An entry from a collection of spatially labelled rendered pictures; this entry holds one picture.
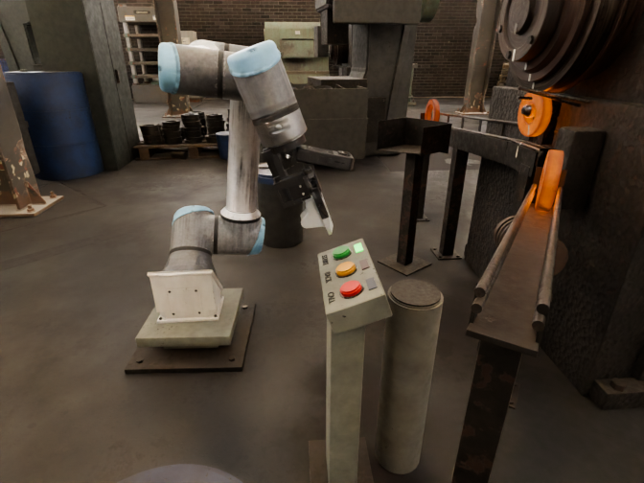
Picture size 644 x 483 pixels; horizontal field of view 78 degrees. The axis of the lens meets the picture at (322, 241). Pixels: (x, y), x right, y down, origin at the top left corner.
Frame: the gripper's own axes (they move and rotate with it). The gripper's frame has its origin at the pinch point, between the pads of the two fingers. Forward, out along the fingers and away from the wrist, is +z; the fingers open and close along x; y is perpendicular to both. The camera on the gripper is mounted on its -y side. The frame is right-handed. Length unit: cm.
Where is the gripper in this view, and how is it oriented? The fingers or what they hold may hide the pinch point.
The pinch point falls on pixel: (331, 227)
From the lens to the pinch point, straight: 83.8
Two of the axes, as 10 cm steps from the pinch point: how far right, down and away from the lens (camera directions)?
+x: 0.7, 4.2, -9.1
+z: 3.4, 8.4, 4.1
